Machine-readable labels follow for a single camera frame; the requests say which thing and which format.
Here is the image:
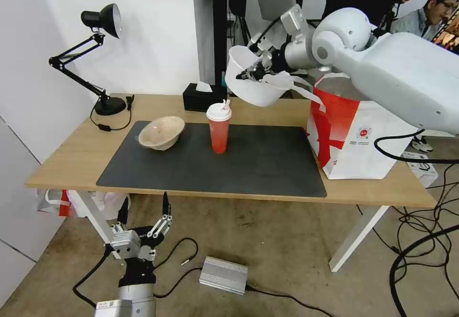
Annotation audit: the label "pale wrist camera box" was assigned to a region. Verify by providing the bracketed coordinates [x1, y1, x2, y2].
[104, 228, 141, 261]

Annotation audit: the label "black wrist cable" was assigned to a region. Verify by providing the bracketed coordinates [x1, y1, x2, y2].
[73, 251, 116, 309]
[246, 16, 286, 51]

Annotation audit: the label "black tissue box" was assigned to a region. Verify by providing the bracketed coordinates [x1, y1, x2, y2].
[182, 83, 231, 112]

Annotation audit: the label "black cable with plug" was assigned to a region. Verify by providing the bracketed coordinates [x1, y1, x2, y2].
[152, 238, 204, 298]

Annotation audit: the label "red and white plastic bag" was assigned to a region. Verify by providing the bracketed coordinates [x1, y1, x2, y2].
[35, 188, 78, 218]

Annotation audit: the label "black desk mat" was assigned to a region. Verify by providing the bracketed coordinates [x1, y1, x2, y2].
[96, 120, 328, 199]

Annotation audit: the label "white and black shoe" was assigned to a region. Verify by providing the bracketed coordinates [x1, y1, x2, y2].
[410, 136, 435, 153]

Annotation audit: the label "white and red takeout bag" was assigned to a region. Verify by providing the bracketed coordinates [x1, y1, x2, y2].
[291, 72, 417, 181]

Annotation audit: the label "black desk lamp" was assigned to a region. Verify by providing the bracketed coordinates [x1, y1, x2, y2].
[48, 3, 127, 116]

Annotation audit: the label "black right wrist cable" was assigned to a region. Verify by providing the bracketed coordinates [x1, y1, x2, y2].
[246, 16, 286, 51]

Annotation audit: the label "black power supply cable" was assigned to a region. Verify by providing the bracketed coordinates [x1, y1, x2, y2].
[245, 284, 363, 317]

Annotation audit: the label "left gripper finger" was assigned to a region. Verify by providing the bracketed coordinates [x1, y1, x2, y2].
[109, 196, 132, 237]
[144, 191, 175, 241]

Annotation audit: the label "person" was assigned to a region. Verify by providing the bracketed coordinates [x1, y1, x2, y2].
[390, 0, 459, 51]

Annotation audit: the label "beige paper bowl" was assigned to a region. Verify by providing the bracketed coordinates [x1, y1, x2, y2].
[138, 115, 186, 152]

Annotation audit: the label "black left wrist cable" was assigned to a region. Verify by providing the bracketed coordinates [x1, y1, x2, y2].
[73, 251, 116, 309]

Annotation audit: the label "black lamp cable with switch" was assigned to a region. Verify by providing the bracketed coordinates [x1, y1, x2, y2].
[89, 94, 135, 133]

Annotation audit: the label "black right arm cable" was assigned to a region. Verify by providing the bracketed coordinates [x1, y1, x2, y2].
[373, 128, 459, 164]

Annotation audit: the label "black upright post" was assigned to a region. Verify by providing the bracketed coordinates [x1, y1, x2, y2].
[210, 0, 231, 89]

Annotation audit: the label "wooden table with white legs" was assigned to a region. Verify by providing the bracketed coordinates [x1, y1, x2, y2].
[24, 93, 438, 273]

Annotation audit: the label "thick black floor cable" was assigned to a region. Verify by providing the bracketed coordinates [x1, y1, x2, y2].
[389, 223, 459, 317]

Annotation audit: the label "silver power supply box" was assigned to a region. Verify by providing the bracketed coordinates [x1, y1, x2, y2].
[199, 256, 249, 296]

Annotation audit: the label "red cup with white lid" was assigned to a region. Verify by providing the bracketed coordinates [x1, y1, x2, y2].
[206, 98, 232, 155]

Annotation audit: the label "white cardboard box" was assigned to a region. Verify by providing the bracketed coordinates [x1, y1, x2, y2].
[401, 150, 439, 189]

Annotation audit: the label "thin black floor cables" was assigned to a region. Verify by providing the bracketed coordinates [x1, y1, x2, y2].
[355, 159, 459, 260]

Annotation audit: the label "white plastic bowl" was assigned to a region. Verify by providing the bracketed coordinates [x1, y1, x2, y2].
[224, 45, 295, 108]

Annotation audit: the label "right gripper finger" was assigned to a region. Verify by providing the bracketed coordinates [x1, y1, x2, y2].
[235, 52, 273, 80]
[250, 70, 274, 83]

